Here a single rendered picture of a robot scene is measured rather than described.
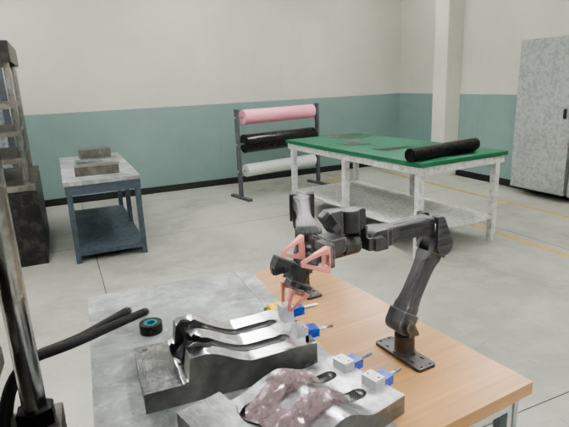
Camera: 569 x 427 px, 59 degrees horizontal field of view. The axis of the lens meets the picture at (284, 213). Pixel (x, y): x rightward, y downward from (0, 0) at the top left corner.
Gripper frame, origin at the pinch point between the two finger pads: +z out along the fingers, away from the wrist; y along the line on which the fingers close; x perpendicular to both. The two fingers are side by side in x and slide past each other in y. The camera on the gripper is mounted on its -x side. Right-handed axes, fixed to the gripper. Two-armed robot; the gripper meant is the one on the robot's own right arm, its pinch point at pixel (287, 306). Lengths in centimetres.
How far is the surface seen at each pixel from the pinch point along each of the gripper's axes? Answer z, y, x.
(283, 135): -111, -541, 185
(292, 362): 11.3, 17.6, -1.2
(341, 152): -96, -325, 170
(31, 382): 35, 9, -65
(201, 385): 23.5, 17.6, -24.9
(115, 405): 37, 10, -43
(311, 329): 1.9, 13.0, 3.5
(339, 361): 3.9, 28.8, 5.9
